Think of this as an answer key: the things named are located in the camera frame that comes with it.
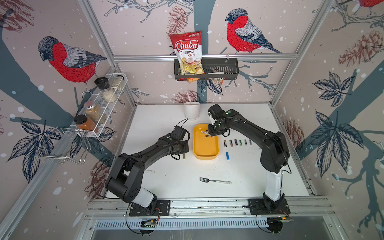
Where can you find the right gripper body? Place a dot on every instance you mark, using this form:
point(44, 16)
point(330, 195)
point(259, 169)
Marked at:
point(214, 129)

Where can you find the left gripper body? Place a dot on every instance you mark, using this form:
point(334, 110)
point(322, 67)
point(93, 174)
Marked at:
point(184, 147)

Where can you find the yellow plastic storage tray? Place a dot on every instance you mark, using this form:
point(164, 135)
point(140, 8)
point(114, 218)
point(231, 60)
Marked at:
point(204, 146)

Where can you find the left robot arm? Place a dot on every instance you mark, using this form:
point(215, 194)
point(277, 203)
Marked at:
point(127, 171)

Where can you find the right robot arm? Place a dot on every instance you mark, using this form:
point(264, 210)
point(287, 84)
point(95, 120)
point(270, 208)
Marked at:
point(274, 155)

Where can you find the white cup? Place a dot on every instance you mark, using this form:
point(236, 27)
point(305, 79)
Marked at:
point(192, 110)

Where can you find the silver fork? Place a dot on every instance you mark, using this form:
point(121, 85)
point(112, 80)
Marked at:
point(206, 180)

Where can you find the red cassava chips bag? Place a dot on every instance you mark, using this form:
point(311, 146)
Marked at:
point(188, 49)

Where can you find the silver lid spice jar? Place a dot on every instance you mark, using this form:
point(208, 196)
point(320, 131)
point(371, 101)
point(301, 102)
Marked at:
point(95, 112)

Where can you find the pale lid spice jar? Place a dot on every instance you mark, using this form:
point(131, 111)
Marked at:
point(118, 83)

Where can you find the orange spice jar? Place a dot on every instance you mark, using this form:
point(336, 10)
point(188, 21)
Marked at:
point(84, 123)

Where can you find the black lid spice jar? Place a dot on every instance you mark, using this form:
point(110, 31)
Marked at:
point(107, 92)

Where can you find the black wire wall basket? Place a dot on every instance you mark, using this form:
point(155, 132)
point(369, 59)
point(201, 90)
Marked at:
point(227, 69)

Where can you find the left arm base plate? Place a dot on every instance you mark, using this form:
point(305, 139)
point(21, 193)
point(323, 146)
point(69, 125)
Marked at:
point(156, 208)

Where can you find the white wire spice rack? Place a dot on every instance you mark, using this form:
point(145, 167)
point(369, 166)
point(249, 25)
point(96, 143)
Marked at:
point(108, 107)

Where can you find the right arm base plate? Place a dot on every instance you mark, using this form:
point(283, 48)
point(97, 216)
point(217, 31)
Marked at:
point(261, 206)

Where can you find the chrome wire hook rack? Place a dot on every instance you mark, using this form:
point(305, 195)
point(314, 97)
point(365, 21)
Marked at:
point(73, 146)

